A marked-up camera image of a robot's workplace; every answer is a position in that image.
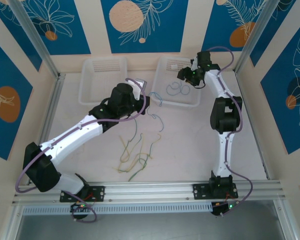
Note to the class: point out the aluminium side rail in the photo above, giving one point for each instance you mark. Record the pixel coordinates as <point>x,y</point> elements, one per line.
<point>252,120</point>
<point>51,107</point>

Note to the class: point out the short aluminium frame post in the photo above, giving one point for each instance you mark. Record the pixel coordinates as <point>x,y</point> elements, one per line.
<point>13,225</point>
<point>286,222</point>

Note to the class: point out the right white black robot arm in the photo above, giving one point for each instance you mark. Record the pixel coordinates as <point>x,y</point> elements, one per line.
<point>223,150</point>

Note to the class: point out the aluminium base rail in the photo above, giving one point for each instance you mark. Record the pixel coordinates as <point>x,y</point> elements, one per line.
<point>152,192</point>

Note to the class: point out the black controller board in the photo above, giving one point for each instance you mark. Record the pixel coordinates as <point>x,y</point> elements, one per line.
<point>77,208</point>
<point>220,210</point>

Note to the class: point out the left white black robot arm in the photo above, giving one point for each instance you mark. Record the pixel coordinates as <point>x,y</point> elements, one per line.
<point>72,135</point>

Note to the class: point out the clear plastic basket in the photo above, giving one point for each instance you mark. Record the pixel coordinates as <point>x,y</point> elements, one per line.
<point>102,82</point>
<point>162,98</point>

